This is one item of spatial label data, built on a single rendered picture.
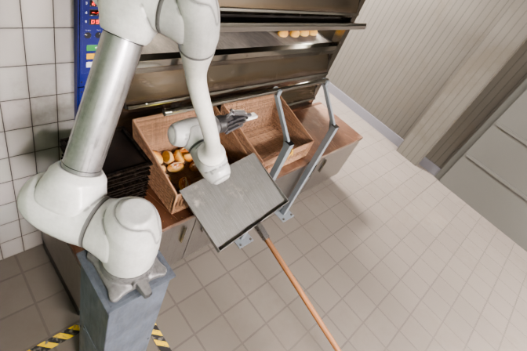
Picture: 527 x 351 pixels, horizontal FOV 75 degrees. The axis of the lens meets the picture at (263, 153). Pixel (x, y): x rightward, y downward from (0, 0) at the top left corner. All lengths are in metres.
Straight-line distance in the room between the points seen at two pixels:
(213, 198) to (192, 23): 1.13
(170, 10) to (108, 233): 0.57
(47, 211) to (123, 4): 0.56
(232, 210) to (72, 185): 1.01
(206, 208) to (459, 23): 3.45
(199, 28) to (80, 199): 0.54
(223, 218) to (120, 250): 0.89
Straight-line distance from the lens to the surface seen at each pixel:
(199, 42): 0.90
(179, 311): 2.26
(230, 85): 2.23
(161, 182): 1.85
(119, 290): 1.14
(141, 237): 0.97
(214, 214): 1.79
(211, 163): 1.23
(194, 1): 0.85
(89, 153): 1.00
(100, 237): 1.01
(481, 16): 4.35
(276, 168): 2.06
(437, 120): 4.39
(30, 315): 2.26
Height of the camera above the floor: 2.05
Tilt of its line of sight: 37 degrees down
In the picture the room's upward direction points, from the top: 25 degrees clockwise
